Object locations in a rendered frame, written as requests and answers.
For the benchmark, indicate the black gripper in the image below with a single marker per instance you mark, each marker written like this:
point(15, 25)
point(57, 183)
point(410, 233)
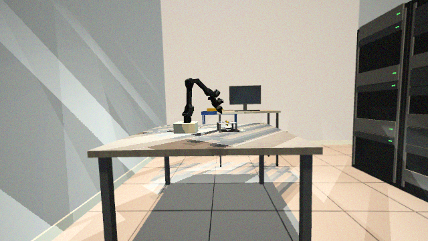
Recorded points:
point(216, 105)

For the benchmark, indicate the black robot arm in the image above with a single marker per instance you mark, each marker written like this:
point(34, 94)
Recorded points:
point(208, 92)

